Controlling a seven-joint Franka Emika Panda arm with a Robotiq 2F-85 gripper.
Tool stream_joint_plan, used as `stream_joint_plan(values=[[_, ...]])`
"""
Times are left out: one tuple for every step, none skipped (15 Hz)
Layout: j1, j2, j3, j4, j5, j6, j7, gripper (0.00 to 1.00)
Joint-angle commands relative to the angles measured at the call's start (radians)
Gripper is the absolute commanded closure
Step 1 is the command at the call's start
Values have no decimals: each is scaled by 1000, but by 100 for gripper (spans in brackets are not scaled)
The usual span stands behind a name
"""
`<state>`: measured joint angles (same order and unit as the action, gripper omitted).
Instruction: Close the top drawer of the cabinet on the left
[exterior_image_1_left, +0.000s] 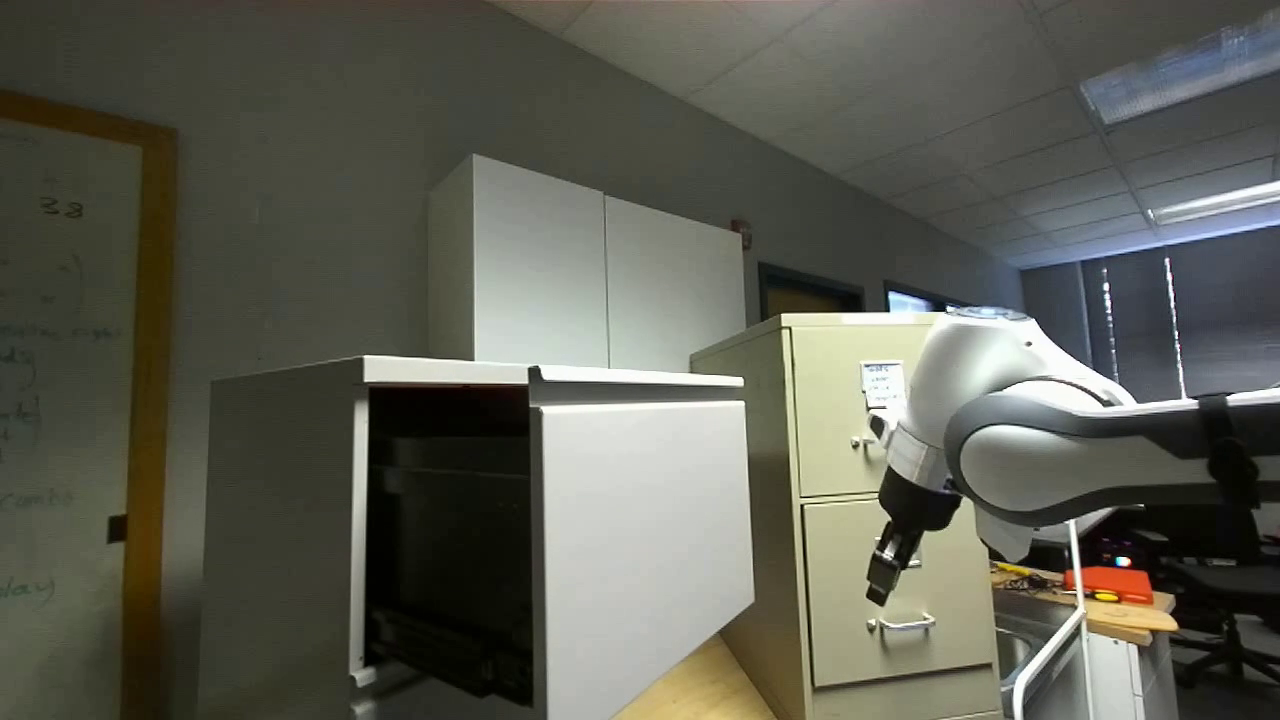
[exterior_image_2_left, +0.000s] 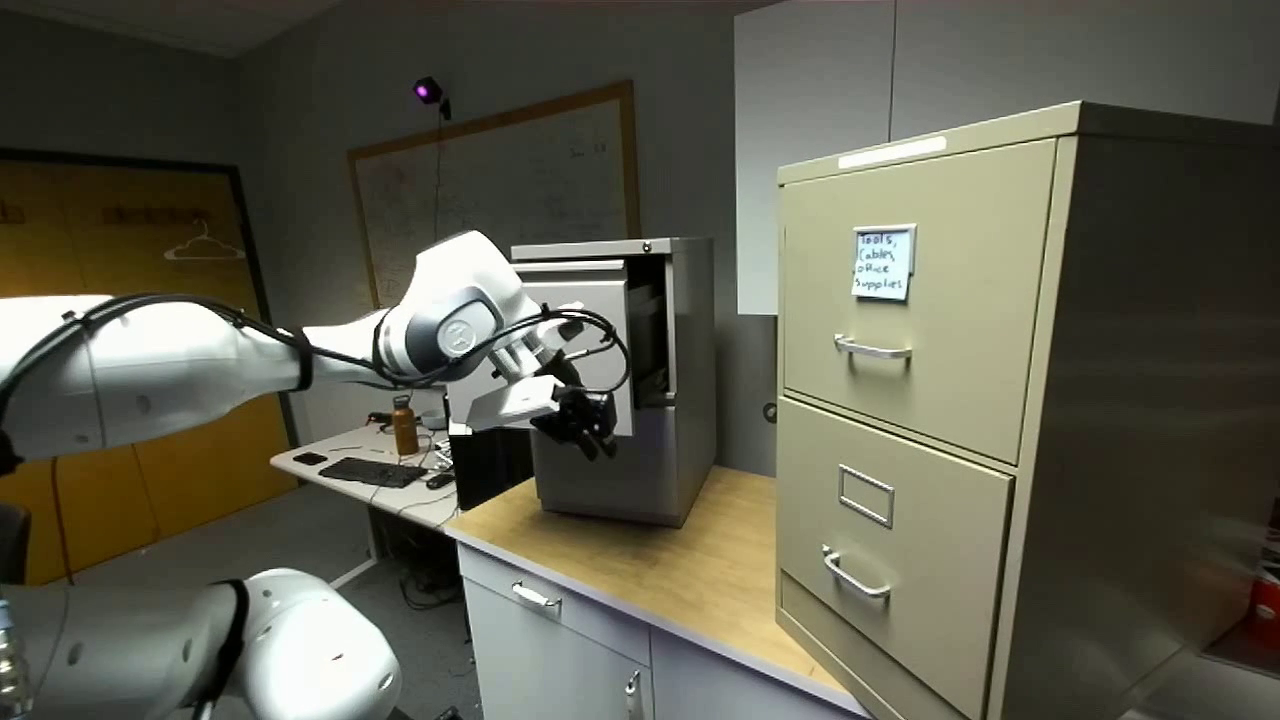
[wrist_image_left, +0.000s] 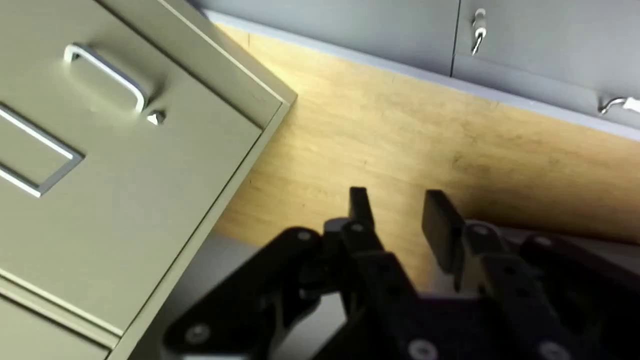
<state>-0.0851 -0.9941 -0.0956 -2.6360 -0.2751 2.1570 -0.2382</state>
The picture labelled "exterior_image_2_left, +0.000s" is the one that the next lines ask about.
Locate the beige filing cabinet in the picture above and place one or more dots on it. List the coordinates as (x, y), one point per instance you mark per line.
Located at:
(1120, 400)

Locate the white counter drawer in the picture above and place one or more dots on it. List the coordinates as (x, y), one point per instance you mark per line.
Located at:
(590, 615)

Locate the camera on mount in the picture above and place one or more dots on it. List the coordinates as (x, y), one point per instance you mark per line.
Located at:
(429, 92)

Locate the black keyboard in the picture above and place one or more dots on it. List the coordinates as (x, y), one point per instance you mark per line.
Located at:
(372, 472)

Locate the red object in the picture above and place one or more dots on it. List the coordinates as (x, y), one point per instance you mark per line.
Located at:
(1267, 610)

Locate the beige drawer with label frame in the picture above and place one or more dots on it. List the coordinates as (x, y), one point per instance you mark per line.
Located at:
(930, 590)

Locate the beige drawer with note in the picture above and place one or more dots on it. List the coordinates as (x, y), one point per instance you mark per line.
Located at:
(960, 330)

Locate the black phone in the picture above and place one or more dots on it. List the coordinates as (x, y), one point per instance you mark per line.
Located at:
(310, 459)

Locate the yellow door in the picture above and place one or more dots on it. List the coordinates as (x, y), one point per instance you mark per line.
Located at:
(120, 240)

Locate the grey cabinet drawer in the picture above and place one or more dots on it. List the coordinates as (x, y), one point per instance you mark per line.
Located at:
(590, 295)
(640, 470)

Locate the white counter door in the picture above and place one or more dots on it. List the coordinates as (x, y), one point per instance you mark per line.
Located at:
(540, 670)

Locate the wood-framed whiteboard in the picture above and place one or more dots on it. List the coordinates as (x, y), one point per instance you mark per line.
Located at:
(520, 190)

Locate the black computer mouse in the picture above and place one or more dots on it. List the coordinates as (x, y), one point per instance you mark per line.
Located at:
(439, 481)

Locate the black computer tower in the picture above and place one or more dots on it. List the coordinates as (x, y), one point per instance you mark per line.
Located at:
(490, 465)

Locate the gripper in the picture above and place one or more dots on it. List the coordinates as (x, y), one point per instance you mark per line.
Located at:
(585, 410)

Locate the white desk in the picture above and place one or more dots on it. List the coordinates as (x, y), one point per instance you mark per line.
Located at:
(340, 485)

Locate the small grey filing cabinet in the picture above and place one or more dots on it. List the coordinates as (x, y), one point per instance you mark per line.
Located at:
(690, 400)

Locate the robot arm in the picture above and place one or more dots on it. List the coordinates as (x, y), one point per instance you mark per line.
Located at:
(170, 365)

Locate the brown bottle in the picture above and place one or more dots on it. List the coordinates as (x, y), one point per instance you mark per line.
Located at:
(405, 432)

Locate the handwritten paper note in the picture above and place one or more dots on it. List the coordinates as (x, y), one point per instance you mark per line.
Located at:
(883, 262)

